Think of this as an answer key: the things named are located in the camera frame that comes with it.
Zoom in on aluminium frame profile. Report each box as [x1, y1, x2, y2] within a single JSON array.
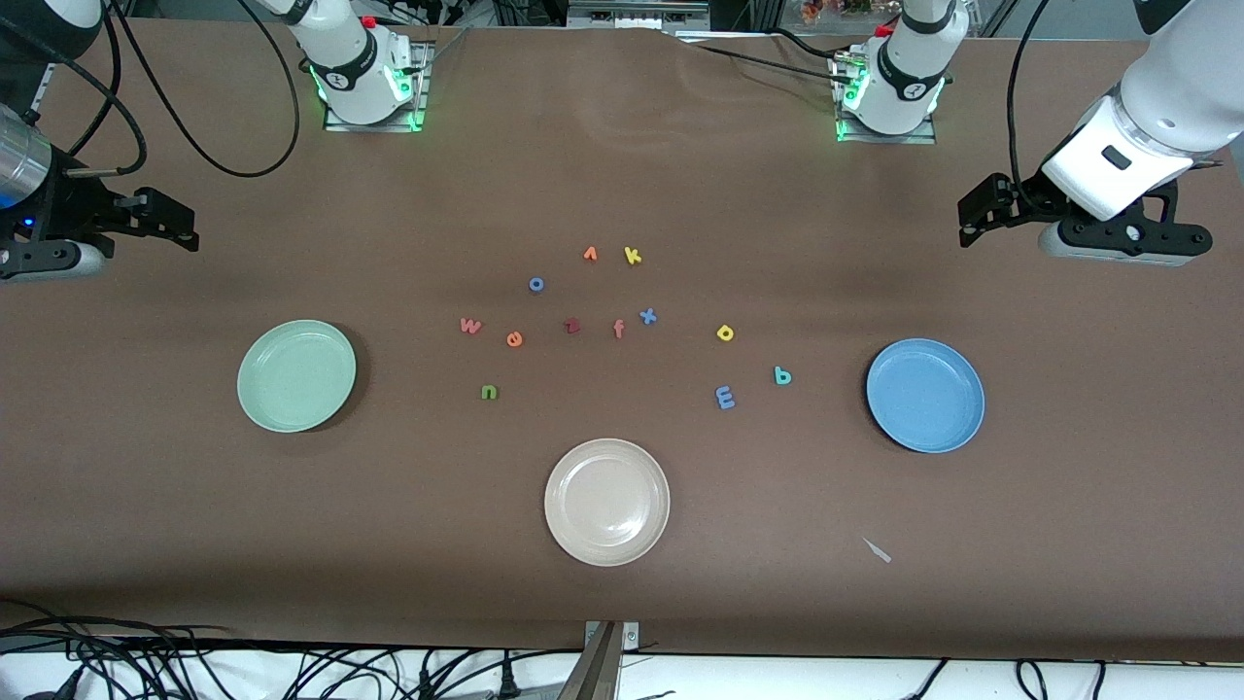
[[567, 0, 711, 33]]

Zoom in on tangled black floor cables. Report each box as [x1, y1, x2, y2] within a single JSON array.
[[0, 598, 584, 700]]

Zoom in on colourful background objects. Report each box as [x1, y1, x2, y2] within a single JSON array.
[[799, 0, 881, 26]]

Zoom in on silver table edge bracket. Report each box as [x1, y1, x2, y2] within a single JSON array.
[[583, 620, 642, 650]]

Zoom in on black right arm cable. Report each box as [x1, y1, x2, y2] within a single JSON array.
[[107, 0, 300, 179]]

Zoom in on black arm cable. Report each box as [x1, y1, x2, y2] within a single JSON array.
[[1006, 0, 1055, 205], [107, 0, 300, 179]]

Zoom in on grey metal bar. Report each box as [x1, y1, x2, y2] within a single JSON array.
[[556, 622, 623, 700]]

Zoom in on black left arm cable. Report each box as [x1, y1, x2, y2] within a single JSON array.
[[1006, 0, 1055, 205]]

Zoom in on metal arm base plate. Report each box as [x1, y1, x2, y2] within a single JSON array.
[[324, 41, 430, 133], [834, 53, 939, 146]]

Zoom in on blue plate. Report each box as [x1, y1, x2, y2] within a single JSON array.
[[865, 337, 986, 455]]

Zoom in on black cable on tabletop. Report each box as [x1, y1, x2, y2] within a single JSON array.
[[680, 34, 856, 84]]

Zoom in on beige plate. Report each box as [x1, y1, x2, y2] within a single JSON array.
[[543, 437, 672, 568]]

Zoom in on green plate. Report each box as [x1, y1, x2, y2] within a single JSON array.
[[236, 319, 358, 434]]

